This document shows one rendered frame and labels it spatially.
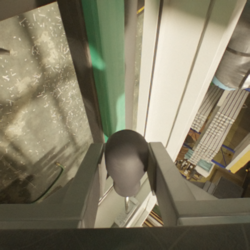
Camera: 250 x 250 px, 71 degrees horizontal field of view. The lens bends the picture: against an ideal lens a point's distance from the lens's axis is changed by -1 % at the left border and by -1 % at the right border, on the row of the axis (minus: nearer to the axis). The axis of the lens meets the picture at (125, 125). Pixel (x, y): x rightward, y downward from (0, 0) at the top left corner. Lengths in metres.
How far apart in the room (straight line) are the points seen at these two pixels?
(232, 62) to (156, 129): 0.67
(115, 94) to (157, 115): 0.10
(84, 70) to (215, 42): 0.12
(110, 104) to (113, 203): 0.19
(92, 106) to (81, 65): 0.05
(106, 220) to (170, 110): 0.20
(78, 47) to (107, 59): 0.03
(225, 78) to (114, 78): 0.80
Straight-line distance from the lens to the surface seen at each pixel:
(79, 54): 0.17
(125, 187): 0.17
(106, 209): 0.33
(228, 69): 0.93
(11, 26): 1.08
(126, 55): 0.21
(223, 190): 0.46
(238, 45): 0.90
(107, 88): 0.18
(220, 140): 4.93
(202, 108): 4.48
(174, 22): 0.20
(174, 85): 0.23
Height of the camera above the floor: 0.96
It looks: 23 degrees down
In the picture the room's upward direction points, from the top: 121 degrees clockwise
